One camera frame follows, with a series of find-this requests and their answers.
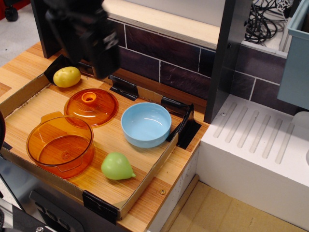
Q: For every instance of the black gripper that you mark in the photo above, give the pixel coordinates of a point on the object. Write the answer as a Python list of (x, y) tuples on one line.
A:
[(79, 28)]

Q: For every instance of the black toy stove front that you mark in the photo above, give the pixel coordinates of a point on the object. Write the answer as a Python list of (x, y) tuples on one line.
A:
[(48, 205)]

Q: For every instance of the black chair caster wheel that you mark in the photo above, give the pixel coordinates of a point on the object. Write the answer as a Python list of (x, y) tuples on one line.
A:
[(11, 13)]

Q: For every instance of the white toy sink drainboard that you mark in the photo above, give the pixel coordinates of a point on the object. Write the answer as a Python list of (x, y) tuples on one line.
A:
[(259, 156)]

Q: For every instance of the teal plastic bin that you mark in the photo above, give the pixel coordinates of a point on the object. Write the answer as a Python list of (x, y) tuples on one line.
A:
[(294, 87)]

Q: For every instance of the light blue bowl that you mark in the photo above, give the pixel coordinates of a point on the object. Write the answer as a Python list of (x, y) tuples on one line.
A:
[(146, 125)]

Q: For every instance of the green plastic pear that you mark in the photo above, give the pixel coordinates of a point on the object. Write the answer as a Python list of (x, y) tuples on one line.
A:
[(117, 167)]

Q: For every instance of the orange transparent pot lid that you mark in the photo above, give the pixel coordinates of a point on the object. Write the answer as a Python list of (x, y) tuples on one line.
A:
[(95, 106)]

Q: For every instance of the orange transparent pot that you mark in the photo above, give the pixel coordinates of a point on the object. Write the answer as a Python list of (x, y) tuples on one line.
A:
[(62, 145)]

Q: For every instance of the dark grey shelf post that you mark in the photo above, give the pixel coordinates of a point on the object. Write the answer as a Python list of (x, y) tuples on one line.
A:
[(232, 32)]

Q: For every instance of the yellow plastic potato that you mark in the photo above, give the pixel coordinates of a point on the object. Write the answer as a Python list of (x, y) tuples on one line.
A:
[(67, 77)]

